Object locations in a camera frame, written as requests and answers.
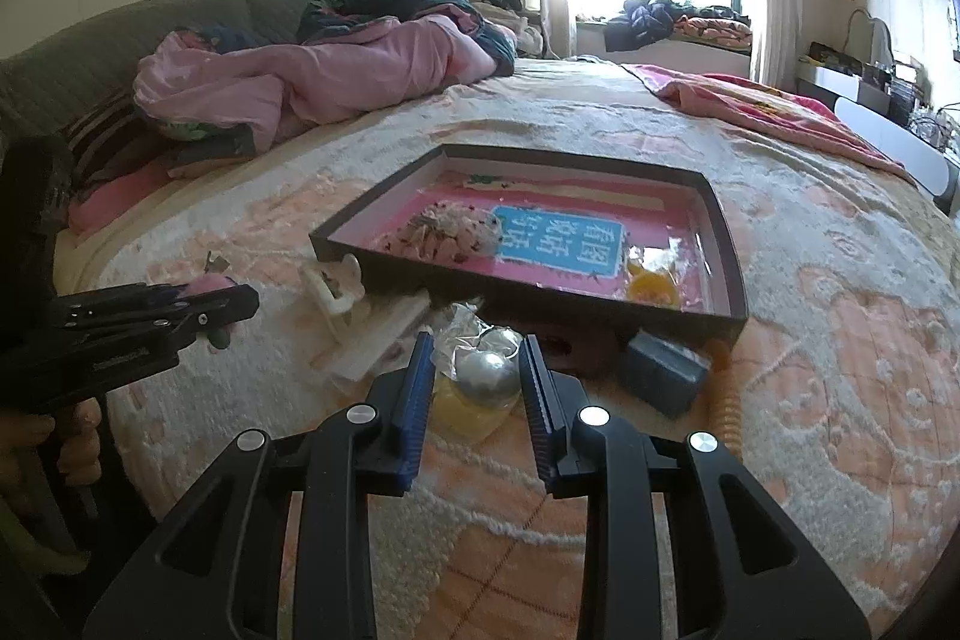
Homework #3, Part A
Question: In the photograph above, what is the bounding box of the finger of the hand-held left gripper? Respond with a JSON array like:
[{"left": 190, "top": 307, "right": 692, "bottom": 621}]
[
  {"left": 46, "top": 283, "right": 181, "bottom": 330},
  {"left": 150, "top": 284, "right": 260, "bottom": 348}
]

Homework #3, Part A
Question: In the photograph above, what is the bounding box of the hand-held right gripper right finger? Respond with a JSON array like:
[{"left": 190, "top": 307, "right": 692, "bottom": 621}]
[{"left": 519, "top": 332, "right": 875, "bottom": 640}]

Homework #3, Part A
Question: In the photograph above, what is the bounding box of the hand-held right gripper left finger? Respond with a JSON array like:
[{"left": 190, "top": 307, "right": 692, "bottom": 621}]
[{"left": 81, "top": 331, "right": 437, "bottom": 640}]

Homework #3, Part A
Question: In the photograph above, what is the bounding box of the pink pompom hair tie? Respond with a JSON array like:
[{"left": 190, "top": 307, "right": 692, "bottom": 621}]
[{"left": 182, "top": 271, "right": 247, "bottom": 304}]

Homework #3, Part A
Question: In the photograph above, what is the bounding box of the pale yellow hair accessory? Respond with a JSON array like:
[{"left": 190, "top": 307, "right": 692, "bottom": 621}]
[{"left": 433, "top": 377, "right": 518, "bottom": 443}]

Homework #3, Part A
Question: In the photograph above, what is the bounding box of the clear bag with silver ball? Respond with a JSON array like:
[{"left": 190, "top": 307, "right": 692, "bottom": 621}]
[{"left": 431, "top": 302, "right": 527, "bottom": 408}]

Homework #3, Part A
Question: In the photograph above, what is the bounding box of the brown hair clip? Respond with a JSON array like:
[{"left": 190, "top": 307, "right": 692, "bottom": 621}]
[{"left": 541, "top": 323, "right": 623, "bottom": 380}]

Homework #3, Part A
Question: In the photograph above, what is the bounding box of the white block toy bag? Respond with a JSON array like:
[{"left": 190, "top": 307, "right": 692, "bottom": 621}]
[{"left": 330, "top": 291, "right": 434, "bottom": 386}]

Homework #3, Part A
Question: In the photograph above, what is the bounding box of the white claw hair clip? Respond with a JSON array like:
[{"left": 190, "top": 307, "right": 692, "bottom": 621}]
[{"left": 298, "top": 254, "right": 372, "bottom": 341}]

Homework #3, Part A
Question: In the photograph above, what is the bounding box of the small blue box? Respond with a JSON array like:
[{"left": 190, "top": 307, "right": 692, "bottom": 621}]
[{"left": 616, "top": 329, "right": 712, "bottom": 417}]

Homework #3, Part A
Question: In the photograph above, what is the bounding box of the orange spiral hair tie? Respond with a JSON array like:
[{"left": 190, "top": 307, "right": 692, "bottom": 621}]
[{"left": 701, "top": 340, "right": 747, "bottom": 461}]

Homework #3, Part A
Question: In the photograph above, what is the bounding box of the pink shallow box tray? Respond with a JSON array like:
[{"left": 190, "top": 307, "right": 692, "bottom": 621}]
[{"left": 310, "top": 143, "right": 749, "bottom": 348}]

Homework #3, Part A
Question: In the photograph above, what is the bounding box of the person's left hand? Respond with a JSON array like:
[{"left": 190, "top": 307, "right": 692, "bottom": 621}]
[{"left": 0, "top": 396, "right": 104, "bottom": 498}]

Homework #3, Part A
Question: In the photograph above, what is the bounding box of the pink pillow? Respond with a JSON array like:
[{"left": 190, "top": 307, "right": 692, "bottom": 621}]
[{"left": 67, "top": 156, "right": 226, "bottom": 236}]

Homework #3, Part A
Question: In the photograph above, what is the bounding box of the striped pillow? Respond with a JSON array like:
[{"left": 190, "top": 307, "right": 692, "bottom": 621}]
[{"left": 64, "top": 85, "right": 173, "bottom": 191}]

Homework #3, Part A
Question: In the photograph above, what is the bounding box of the yellow accessory in clear bag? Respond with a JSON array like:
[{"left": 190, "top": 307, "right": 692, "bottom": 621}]
[{"left": 622, "top": 246, "right": 695, "bottom": 311}]

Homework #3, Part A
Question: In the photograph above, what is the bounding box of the white flower hair ornament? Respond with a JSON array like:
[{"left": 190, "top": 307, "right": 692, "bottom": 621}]
[{"left": 394, "top": 201, "right": 502, "bottom": 264}]

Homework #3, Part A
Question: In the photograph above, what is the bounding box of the pink glossy book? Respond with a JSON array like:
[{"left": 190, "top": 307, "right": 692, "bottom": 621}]
[{"left": 352, "top": 167, "right": 710, "bottom": 315}]

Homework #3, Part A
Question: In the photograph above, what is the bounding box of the pink quilt with floral cover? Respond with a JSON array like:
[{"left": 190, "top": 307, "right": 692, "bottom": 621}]
[{"left": 133, "top": 0, "right": 520, "bottom": 161}]

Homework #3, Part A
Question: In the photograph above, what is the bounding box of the grey upholstered headboard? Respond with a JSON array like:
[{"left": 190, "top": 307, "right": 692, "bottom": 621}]
[{"left": 0, "top": 0, "right": 361, "bottom": 150}]

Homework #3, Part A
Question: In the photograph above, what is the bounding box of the pink and red blanket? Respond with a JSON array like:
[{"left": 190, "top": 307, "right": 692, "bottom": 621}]
[{"left": 622, "top": 61, "right": 920, "bottom": 187}]

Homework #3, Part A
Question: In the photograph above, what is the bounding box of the dark jacket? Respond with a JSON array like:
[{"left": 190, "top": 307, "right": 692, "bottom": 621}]
[{"left": 604, "top": 0, "right": 685, "bottom": 52}]

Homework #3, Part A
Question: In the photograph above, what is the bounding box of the orange patterned blanket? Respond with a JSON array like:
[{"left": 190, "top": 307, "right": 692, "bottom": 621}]
[{"left": 671, "top": 6, "right": 755, "bottom": 49}]

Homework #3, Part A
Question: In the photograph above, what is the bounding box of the white desk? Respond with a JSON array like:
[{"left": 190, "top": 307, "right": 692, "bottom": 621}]
[{"left": 795, "top": 59, "right": 960, "bottom": 210}]

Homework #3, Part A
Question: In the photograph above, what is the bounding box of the white chair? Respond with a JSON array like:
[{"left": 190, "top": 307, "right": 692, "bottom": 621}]
[{"left": 847, "top": 6, "right": 895, "bottom": 67}]

